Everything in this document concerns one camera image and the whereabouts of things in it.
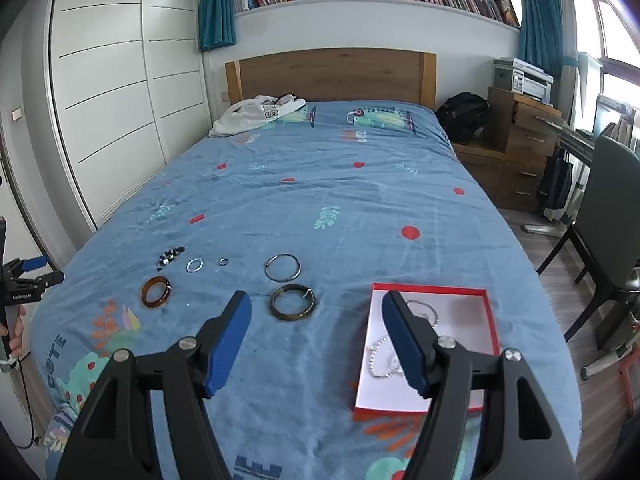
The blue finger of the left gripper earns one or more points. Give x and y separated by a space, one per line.
47 280
27 265

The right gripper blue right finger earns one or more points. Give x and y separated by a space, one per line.
520 437

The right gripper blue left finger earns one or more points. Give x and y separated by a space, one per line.
114 438

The amber orange bangle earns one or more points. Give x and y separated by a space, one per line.
155 292

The dark brown bangle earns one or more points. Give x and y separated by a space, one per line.
306 292

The thin silver wire bangle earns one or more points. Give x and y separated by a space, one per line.
272 265

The red jewelry box tray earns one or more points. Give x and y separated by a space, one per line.
462 313

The person's left hand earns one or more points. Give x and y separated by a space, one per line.
16 336

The dark green chair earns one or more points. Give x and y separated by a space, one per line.
605 234

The white wardrobe doors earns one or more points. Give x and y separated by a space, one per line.
129 93

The dark blue hanging bag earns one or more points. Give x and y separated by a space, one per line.
555 185

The blue patterned bed sheet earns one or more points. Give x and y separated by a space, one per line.
361 194

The wooden drawer cabinet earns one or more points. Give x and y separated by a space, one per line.
508 160

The left teal curtain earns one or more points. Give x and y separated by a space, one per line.
216 26

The teal curtain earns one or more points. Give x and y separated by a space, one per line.
541 35
216 26

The black backpack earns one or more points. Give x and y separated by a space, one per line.
464 117

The wooden headboard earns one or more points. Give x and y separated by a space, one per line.
337 74

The white printer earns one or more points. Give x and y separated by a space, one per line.
518 76

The right teal curtain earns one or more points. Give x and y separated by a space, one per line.
541 35

